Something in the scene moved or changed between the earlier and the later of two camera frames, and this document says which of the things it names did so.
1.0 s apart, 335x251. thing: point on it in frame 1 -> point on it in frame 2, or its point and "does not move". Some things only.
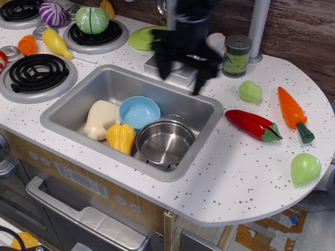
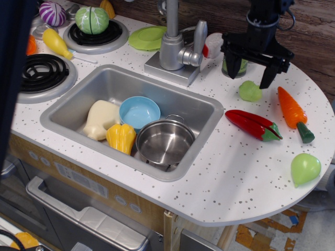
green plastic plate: x=143 y=37 does not move
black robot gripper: x=189 y=41 -> x=259 y=41
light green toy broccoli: x=249 y=91 does not move
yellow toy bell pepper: x=121 y=137 does not move
